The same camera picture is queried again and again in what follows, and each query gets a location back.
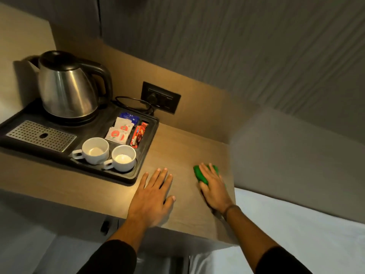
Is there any green cleaning sponge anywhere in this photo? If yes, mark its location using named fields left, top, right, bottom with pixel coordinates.
left=193, top=165, right=220, bottom=186

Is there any person's right hand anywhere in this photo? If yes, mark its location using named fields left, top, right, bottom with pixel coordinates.
left=198, top=163, right=235, bottom=217

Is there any person's right forearm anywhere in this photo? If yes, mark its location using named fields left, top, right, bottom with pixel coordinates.
left=223, top=207, right=313, bottom=274

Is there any black plastic hospitality tray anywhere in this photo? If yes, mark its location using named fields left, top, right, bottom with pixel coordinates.
left=0, top=97, right=159, bottom=185

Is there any white bed sheet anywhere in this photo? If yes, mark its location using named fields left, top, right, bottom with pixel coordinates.
left=189, top=188, right=365, bottom=274

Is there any red stick sachet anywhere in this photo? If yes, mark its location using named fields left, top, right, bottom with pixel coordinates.
left=130, top=122, right=148, bottom=148

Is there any blue sachet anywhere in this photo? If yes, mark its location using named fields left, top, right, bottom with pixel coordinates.
left=119, top=112, right=139, bottom=126

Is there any black kettle power cable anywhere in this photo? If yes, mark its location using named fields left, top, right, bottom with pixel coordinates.
left=115, top=94, right=158, bottom=116

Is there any black wall power socket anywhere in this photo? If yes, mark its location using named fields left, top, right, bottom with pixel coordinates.
left=141, top=81, right=181, bottom=114

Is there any thin dark wrist bracelet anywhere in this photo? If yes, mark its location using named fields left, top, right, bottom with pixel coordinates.
left=222, top=204, right=241, bottom=221

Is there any stainless steel electric kettle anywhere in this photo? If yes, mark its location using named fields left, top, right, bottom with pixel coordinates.
left=28, top=50, right=113, bottom=119

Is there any perforated metal drip grate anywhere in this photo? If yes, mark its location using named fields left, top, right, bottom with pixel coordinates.
left=6, top=120, right=77, bottom=153

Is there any person's left forearm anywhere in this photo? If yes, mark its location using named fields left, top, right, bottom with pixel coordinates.
left=81, top=217, right=157, bottom=274

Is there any white ceramic cup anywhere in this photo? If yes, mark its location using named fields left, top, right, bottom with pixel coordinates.
left=103, top=145, right=137, bottom=172
left=72, top=137, right=110, bottom=165

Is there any person's left hand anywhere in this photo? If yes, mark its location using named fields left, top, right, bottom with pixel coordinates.
left=127, top=168, right=176, bottom=228

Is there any grey padded headboard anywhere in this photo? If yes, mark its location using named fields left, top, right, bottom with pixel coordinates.
left=228, top=107, right=365, bottom=226

